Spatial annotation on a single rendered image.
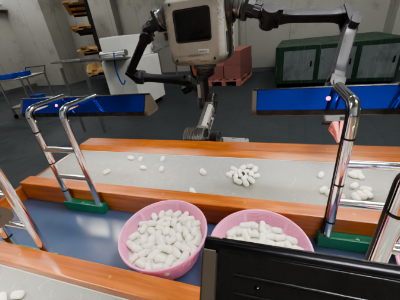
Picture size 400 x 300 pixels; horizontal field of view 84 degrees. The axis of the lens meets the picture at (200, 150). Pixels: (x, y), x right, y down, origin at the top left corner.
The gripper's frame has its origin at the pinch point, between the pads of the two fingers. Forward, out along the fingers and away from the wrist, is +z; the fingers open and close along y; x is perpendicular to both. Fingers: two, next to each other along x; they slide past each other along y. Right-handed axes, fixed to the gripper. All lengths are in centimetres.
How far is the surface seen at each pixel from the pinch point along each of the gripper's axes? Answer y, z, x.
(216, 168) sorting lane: -47.2, 12.8, 4.1
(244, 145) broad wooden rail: -36.9, -2.6, 14.0
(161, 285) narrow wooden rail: -48, 53, -33
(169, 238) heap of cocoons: -53, 43, -22
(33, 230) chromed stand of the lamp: -89, 46, -37
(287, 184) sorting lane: -18.2, 18.6, -0.4
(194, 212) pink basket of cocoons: -48, 34, -15
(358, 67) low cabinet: 128, -283, 304
